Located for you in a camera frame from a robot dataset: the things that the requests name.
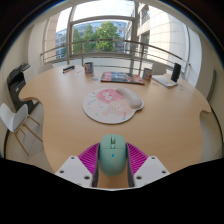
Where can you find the dark blue small box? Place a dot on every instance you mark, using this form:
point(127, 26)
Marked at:
point(68, 68)

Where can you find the white printed booklet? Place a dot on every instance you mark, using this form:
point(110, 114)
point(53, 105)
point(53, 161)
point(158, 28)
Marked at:
point(164, 81)

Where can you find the printed cup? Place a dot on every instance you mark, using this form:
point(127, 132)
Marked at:
point(147, 74)
point(89, 68)

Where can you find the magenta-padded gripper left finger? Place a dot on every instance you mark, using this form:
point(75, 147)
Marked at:
point(75, 170)

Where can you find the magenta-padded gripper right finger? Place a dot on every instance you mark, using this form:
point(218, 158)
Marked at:
point(150, 170)

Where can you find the red and black magazine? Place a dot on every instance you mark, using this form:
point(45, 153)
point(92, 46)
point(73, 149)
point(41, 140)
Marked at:
point(121, 77)

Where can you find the white chair with wooden legs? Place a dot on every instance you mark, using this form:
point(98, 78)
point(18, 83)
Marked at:
point(12, 118)

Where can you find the round pink printed mouse pad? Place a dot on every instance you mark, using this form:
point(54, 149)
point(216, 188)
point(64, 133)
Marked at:
point(106, 108)

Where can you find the mint green computer mouse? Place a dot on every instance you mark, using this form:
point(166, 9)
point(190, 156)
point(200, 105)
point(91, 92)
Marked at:
point(112, 156)

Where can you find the metal window railing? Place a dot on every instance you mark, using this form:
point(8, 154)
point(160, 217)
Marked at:
point(106, 41)

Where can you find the black office printer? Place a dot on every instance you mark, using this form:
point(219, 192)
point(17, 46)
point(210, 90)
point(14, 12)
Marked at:
point(16, 85)

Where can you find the black cylindrical speaker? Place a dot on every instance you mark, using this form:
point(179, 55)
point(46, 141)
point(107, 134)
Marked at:
point(176, 72)

